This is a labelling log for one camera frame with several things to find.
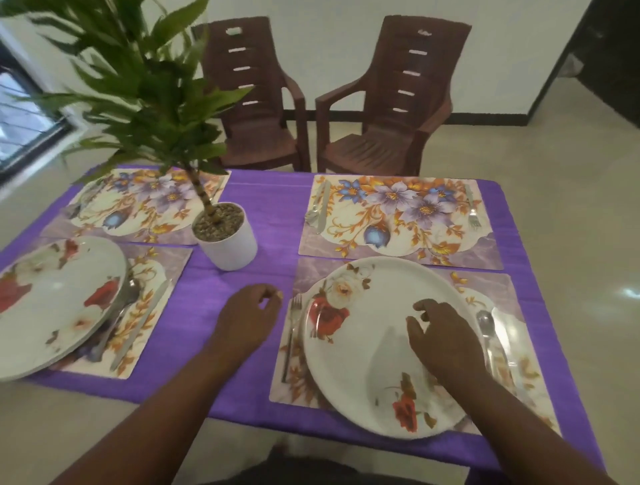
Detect person's left hand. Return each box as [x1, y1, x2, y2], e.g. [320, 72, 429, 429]
[209, 283, 285, 370]

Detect person's right hand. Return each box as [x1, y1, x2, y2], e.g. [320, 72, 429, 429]
[405, 298, 489, 386]

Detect floral placemat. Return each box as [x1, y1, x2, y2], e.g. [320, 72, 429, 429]
[299, 175, 505, 272]
[269, 257, 562, 436]
[47, 242, 193, 380]
[39, 167, 232, 246]

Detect white floral plate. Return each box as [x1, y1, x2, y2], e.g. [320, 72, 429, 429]
[302, 256, 489, 440]

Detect stack of floral plates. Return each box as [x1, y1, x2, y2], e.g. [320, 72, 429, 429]
[0, 235, 129, 383]

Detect person's right forearm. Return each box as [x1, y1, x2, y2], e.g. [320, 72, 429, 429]
[449, 369, 619, 485]

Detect person's left forearm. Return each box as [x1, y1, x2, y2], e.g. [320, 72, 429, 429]
[49, 349, 236, 485]

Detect person's dark clothing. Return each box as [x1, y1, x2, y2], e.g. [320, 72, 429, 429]
[215, 444, 471, 485]

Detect green plant with white pot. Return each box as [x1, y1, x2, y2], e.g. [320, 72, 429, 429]
[0, 0, 259, 272]

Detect purple cloth table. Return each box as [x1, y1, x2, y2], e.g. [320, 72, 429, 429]
[0, 167, 606, 473]

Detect brown plastic chair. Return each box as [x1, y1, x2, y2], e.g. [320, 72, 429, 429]
[315, 15, 473, 177]
[191, 15, 312, 173]

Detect black barred window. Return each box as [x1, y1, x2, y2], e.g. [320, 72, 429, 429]
[0, 45, 76, 186]

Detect dark wooden door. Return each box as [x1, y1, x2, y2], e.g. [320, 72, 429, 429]
[527, 0, 640, 129]

